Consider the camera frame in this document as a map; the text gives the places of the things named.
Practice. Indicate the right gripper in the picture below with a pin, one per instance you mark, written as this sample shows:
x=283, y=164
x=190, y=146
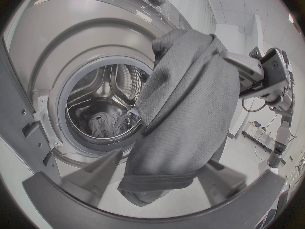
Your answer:
x=275, y=67

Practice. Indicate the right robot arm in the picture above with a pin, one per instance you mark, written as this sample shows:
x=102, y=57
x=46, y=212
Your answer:
x=282, y=127

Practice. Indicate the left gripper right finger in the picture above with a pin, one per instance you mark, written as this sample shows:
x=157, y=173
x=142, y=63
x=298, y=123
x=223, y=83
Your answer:
x=224, y=182

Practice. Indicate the grey garment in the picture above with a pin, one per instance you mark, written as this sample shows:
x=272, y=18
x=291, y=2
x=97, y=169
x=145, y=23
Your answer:
x=185, y=118

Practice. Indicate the grey washing machine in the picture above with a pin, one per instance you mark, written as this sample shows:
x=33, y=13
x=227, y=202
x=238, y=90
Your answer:
x=78, y=46

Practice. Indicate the white table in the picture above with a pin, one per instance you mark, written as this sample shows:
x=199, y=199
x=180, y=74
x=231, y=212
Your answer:
x=258, y=133

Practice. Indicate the white curtain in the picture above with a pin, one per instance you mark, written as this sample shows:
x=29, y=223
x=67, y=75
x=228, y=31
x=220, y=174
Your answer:
x=206, y=11

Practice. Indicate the heap of dark clothes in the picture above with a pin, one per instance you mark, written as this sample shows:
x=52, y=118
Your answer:
x=102, y=125

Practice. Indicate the washing machine door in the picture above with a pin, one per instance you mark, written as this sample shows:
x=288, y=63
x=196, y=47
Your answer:
x=16, y=104

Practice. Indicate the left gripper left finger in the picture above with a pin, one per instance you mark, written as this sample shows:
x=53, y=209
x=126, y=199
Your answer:
x=95, y=178

